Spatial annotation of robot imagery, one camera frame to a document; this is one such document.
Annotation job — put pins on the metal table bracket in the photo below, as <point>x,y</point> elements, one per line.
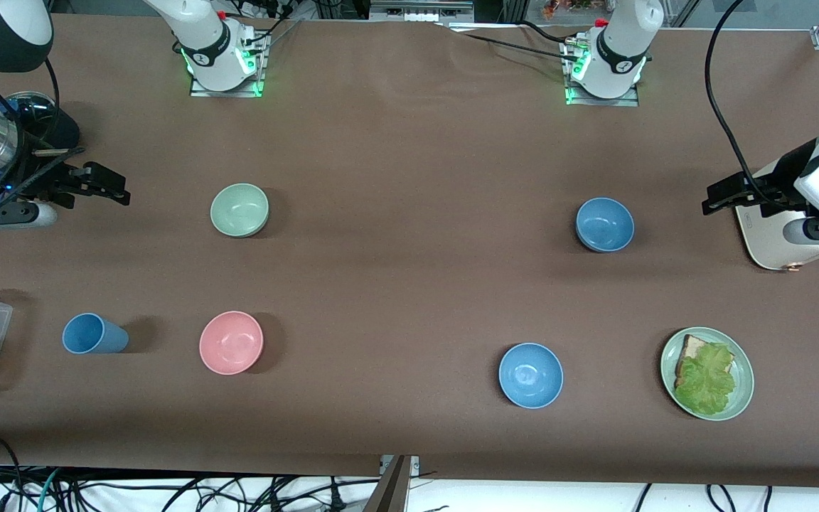
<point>395,483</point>

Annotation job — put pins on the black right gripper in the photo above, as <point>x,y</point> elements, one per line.
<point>34,183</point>

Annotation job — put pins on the pale green bowl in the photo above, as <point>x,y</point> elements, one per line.
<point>239,210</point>

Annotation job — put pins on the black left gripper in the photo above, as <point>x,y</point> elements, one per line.
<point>778,175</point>

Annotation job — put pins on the brown table cloth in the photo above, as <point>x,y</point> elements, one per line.
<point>381,142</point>

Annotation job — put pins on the bread slice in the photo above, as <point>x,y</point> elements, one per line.
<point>690,352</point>

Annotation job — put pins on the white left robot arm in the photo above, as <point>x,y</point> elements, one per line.
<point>623,50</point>

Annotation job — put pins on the blue plastic cup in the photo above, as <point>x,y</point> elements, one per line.
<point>93,334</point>

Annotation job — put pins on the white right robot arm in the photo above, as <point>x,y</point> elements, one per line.
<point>207,43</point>

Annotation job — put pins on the black pot with glass lid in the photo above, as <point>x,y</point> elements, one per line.
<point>54,121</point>

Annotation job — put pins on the cream white toaster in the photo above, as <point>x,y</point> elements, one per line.
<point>772,242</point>

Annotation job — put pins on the pink bowl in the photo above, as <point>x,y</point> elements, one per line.
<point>231,343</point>

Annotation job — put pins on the green lettuce leaf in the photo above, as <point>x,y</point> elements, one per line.
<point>708,380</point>

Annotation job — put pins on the blue bowl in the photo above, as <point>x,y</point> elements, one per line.
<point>605,224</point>
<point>530,375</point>

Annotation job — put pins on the pale green plate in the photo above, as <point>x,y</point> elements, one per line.
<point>743,384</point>

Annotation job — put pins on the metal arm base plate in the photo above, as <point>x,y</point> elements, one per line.
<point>601,101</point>
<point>228,89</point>

